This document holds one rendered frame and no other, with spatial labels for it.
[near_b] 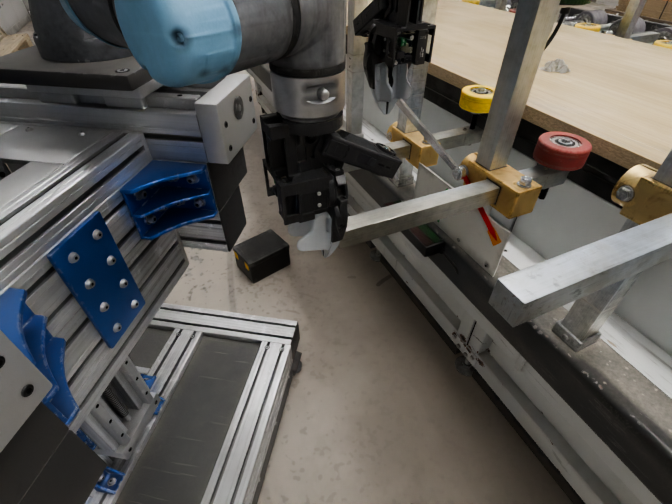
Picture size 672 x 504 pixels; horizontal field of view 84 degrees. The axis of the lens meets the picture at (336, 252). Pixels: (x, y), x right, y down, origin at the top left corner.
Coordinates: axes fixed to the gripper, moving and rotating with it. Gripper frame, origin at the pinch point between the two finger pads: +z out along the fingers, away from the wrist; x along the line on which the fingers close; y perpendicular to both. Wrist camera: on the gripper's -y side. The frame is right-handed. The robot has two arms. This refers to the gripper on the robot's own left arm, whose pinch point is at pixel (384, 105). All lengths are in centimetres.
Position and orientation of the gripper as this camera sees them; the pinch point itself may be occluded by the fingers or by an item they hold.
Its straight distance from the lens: 74.7
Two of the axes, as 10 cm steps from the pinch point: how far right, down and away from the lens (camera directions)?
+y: 4.1, 6.0, -6.9
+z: 0.0, 7.5, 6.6
